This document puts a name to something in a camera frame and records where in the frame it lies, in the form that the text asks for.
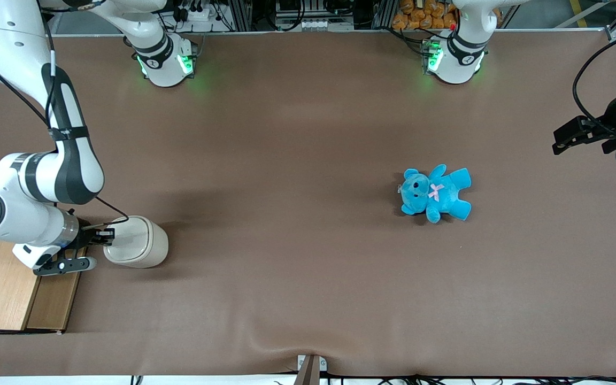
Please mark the white terminal block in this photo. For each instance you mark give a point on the white terminal block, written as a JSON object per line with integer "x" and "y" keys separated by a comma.
{"x": 313, "y": 24}

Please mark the orange plush toy pile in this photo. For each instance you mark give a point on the orange plush toy pile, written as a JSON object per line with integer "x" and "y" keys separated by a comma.
{"x": 420, "y": 13}

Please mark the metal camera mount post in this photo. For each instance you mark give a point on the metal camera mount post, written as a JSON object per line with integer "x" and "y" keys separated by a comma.
{"x": 309, "y": 370}

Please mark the blue teddy bear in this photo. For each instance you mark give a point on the blue teddy bear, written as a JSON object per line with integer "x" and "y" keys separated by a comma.
{"x": 439, "y": 195}

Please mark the brown table cover mat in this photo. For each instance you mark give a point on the brown table cover mat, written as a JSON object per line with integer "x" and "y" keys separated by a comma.
{"x": 308, "y": 133}

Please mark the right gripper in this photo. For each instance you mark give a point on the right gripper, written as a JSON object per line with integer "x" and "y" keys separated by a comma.
{"x": 84, "y": 231}

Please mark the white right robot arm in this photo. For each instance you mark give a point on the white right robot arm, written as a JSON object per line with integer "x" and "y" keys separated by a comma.
{"x": 67, "y": 160}

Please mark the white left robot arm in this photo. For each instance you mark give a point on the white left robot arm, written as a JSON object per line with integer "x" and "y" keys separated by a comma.
{"x": 457, "y": 56}

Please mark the white trash can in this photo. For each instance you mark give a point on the white trash can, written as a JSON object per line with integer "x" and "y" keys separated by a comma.
{"x": 150, "y": 248}

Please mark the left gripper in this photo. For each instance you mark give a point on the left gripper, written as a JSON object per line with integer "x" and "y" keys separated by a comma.
{"x": 610, "y": 129}

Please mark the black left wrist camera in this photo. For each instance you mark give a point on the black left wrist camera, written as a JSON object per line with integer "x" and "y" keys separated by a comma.
{"x": 572, "y": 128}

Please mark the dark wooden shelf board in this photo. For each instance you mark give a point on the dark wooden shelf board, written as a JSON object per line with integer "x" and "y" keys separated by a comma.
{"x": 54, "y": 299}

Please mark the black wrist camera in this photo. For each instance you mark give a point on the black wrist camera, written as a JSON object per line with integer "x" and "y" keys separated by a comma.
{"x": 102, "y": 233}
{"x": 572, "y": 128}

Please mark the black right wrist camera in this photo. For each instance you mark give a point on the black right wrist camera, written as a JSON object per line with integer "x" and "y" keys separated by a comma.
{"x": 102, "y": 233}

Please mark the white power strip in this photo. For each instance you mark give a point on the white power strip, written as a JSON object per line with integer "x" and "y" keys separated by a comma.
{"x": 201, "y": 15}

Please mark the white trash can lid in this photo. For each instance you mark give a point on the white trash can lid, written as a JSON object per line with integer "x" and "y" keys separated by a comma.
{"x": 131, "y": 243}

